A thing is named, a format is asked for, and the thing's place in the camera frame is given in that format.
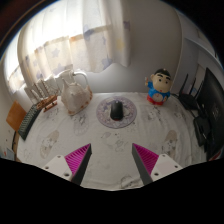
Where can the orange wooden chair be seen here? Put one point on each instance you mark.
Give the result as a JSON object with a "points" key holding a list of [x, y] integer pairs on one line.
{"points": [[16, 116]]}

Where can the round purple printed mouse pad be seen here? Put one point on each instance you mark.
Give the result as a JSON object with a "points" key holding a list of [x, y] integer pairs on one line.
{"points": [[103, 113]]}

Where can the black computer mouse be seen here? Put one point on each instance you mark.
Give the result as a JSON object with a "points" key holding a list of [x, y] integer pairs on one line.
{"points": [[116, 110]]}

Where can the black keyboard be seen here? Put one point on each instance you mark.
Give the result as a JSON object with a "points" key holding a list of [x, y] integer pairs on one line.
{"points": [[29, 121]]}

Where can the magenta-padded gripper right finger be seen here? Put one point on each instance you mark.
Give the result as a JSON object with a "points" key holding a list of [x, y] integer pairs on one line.
{"points": [[148, 160]]}

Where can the white printed tablecloth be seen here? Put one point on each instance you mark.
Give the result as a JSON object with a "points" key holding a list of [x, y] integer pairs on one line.
{"points": [[110, 143]]}

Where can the black monitor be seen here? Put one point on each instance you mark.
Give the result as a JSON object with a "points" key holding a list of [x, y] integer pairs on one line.
{"points": [[215, 106]]}

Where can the cartoon boy figurine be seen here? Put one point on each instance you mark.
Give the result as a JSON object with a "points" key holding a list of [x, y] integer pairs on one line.
{"points": [[160, 90]]}

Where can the white star-print curtain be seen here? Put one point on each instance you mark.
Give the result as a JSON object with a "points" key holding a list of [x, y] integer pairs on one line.
{"points": [[73, 36]]}

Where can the large white conch shell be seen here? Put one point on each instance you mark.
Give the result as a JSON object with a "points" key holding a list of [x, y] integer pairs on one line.
{"points": [[76, 96]]}

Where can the wooden model sailing ship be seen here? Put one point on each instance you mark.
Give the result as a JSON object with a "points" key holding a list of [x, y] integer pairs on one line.
{"points": [[48, 101]]}

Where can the white wall shelf unit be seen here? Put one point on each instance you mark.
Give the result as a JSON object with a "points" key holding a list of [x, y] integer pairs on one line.
{"points": [[203, 43]]}

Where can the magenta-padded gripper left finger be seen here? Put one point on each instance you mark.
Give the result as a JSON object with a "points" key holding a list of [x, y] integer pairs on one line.
{"points": [[76, 159]]}

